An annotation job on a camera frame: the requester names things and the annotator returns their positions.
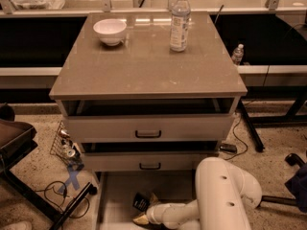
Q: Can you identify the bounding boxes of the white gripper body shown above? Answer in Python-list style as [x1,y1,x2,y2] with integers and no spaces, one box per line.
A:
[146,203,178,229]

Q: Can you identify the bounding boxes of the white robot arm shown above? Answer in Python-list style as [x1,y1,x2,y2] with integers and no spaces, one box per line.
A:
[133,157,262,230]

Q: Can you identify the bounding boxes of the open bottom drawer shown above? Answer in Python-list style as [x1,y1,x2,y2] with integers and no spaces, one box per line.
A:
[92,171,196,230]

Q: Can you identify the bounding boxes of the grey drawer cabinet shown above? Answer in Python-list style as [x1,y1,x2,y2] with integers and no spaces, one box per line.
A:
[49,11,248,230]

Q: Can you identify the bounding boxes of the clear water bottle on counter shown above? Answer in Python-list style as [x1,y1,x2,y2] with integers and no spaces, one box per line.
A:
[170,0,191,52]

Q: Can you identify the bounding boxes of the black stand leg left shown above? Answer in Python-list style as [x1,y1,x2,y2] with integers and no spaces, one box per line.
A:
[49,183,98,230]

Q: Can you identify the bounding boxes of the blue tape cross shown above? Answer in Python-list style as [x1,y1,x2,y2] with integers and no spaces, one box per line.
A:
[58,164,83,193]

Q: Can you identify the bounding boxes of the black power adapter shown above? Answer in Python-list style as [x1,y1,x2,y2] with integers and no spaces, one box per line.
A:
[220,144,237,154]

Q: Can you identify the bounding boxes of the black table leg right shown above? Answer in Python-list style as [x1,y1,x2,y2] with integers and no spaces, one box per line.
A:
[238,101,265,152]

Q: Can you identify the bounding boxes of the dark office chair right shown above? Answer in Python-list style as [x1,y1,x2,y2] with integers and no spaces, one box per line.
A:
[261,153,307,213]

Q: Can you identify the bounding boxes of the black chair on left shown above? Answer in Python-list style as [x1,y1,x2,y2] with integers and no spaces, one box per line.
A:
[0,103,60,221]

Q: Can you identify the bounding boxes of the small water bottle behind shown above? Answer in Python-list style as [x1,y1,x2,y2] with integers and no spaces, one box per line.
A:
[231,44,244,65]

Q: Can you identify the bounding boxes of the white ceramic bowl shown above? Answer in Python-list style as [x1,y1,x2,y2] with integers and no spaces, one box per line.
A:
[93,19,127,46]

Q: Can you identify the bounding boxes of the middle drawer with handle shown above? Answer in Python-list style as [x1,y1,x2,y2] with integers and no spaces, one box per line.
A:
[81,151,218,172]

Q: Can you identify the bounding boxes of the drawer with handle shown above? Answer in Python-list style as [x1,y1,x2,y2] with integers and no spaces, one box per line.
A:
[63,115,234,143]
[81,151,218,172]

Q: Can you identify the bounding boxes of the top drawer with handle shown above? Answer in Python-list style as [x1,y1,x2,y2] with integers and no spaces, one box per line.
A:
[63,115,234,143]

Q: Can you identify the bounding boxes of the black cable on floor left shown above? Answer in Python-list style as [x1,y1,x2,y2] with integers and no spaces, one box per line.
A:
[35,180,91,219]

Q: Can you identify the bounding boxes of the black cable on floor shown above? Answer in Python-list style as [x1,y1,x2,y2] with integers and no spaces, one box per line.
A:
[218,113,249,162]
[35,180,91,219]

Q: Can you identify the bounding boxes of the black cable on floor right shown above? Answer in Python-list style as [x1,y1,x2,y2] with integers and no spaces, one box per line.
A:
[218,113,249,162]

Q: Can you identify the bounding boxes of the wire basket with items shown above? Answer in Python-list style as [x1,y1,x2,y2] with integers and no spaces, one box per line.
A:
[50,122,83,166]

